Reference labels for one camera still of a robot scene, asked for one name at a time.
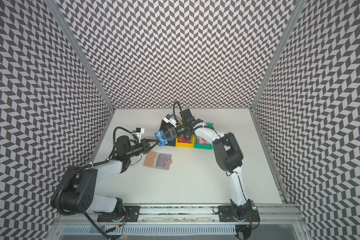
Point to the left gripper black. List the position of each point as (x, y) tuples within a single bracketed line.
[(146, 145)]

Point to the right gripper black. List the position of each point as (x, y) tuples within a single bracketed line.
[(173, 132)]

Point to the tan leather card holder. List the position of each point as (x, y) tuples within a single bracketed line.
[(158, 160)]

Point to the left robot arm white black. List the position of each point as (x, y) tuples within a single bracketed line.
[(75, 194)]

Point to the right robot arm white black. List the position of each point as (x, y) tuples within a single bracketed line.
[(228, 154)]

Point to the red card in yellow bin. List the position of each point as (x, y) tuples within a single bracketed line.
[(184, 139)]

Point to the red circle card green bin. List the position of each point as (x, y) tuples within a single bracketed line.
[(201, 141)]

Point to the black plastic bin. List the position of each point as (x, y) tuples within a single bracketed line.
[(164, 127)]

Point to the yellow plastic bin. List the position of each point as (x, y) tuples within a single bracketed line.
[(186, 145)]

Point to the green plastic bin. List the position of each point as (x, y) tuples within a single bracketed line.
[(204, 147)]

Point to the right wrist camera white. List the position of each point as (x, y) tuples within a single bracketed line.
[(171, 119)]

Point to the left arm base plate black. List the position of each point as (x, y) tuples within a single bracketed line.
[(129, 213)]

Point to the aluminium mounting rail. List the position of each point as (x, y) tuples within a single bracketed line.
[(166, 214)]

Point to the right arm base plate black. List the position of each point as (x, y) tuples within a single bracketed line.
[(226, 213)]

